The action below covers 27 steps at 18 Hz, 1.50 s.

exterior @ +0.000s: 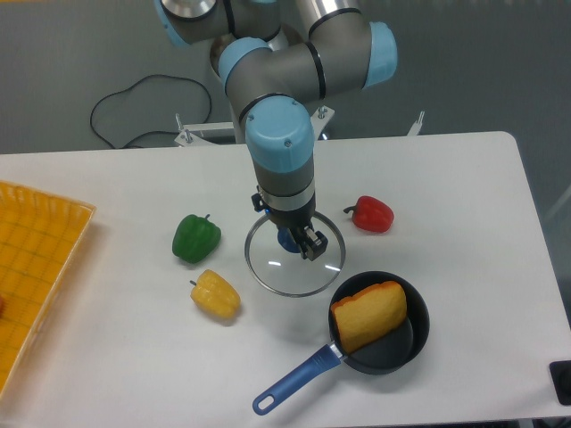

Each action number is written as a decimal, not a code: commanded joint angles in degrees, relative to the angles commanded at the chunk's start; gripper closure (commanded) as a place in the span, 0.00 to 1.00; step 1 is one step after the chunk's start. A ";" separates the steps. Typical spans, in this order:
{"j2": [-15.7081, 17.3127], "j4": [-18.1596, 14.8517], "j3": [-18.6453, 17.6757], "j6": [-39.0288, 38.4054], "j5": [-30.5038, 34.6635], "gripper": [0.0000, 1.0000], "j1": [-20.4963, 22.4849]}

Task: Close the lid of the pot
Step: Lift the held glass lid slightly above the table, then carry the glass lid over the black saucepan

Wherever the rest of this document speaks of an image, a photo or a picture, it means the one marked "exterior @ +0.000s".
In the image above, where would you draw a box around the dark pot blue handle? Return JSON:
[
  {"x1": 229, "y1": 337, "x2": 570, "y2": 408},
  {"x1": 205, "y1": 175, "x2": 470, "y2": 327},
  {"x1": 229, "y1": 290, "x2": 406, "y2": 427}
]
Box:
[{"x1": 252, "y1": 271, "x2": 430, "y2": 416}]

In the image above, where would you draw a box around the yellow bell pepper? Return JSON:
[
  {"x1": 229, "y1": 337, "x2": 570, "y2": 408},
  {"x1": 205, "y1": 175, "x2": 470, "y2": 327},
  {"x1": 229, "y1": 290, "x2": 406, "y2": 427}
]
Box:
[{"x1": 190, "y1": 269, "x2": 241, "y2": 319}]

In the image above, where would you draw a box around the black cable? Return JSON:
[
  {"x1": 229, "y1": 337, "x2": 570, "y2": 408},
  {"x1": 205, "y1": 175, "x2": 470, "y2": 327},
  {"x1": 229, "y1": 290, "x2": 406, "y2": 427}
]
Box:
[{"x1": 89, "y1": 74, "x2": 212, "y2": 150}]

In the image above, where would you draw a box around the green bell pepper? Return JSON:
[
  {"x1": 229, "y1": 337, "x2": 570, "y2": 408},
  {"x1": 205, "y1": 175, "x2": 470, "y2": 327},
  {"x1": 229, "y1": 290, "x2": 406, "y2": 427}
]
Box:
[{"x1": 171, "y1": 214, "x2": 221, "y2": 264}]

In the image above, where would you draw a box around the black box at table edge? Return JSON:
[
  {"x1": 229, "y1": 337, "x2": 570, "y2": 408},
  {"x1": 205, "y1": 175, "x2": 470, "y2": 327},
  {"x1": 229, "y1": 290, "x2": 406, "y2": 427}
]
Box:
[{"x1": 549, "y1": 360, "x2": 571, "y2": 406}]

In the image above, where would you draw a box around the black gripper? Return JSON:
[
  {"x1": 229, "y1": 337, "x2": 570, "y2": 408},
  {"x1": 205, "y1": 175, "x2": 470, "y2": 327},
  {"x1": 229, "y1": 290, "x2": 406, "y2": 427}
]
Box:
[{"x1": 252, "y1": 193, "x2": 328, "y2": 261}]

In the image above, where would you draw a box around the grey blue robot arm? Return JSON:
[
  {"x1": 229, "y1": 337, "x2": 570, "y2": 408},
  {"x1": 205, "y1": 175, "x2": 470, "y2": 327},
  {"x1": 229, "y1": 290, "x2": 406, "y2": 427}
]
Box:
[{"x1": 155, "y1": 1, "x2": 398, "y2": 260}]

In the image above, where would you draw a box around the white metal robot base frame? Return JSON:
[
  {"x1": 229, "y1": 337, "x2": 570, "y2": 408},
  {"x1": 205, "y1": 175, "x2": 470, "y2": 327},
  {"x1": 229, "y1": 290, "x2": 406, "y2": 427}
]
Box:
[{"x1": 173, "y1": 105, "x2": 426, "y2": 148}]

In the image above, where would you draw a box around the glass pot lid blue knob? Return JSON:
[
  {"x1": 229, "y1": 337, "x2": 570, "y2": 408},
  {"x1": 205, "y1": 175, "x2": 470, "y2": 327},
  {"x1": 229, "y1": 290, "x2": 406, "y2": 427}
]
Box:
[{"x1": 244, "y1": 212, "x2": 346, "y2": 298}]

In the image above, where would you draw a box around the yellow woven basket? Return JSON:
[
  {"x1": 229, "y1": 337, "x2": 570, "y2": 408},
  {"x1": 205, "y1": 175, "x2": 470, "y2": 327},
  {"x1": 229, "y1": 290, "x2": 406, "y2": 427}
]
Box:
[{"x1": 1, "y1": 181, "x2": 96, "y2": 392}]

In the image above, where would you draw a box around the yellow bread slice toy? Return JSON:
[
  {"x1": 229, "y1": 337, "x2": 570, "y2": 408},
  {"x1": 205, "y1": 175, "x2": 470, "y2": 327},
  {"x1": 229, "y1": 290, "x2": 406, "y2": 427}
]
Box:
[{"x1": 330, "y1": 281, "x2": 408, "y2": 354}]

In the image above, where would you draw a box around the red bell pepper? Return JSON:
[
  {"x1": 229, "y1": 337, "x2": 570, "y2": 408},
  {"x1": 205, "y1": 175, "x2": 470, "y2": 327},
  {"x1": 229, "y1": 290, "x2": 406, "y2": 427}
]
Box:
[{"x1": 343, "y1": 195, "x2": 394, "y2": 234}]

